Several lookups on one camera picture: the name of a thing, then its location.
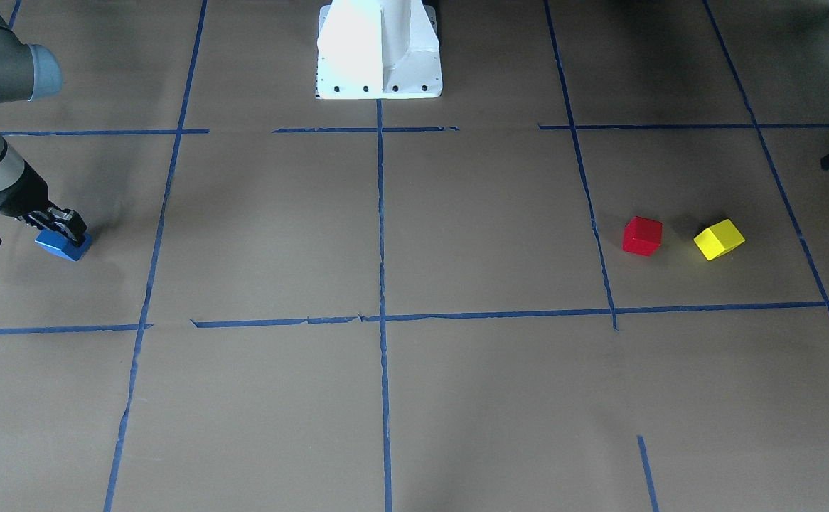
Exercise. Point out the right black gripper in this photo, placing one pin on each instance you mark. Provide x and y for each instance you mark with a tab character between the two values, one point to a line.
28	193

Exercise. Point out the blue wooden cube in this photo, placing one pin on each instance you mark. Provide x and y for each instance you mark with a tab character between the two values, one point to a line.
56	244

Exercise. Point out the yellow wooden cube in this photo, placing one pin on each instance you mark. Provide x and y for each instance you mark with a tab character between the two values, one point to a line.
719	239

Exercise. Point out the red wooden cube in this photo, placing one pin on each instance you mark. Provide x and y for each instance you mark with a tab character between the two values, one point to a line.
642	236

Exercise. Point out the white camera mast base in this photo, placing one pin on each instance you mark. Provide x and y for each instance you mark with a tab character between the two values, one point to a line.
370	50

